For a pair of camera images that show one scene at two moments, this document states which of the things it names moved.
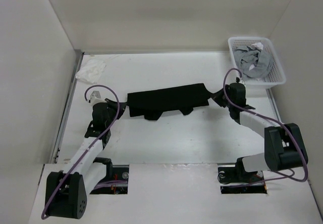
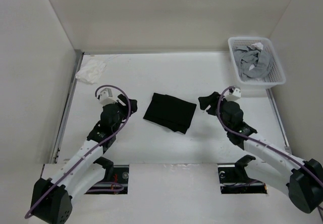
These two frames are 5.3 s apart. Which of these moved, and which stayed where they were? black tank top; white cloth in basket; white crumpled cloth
Moved: black tank top
Stayed: white crumpled cloth; white cloth in basket
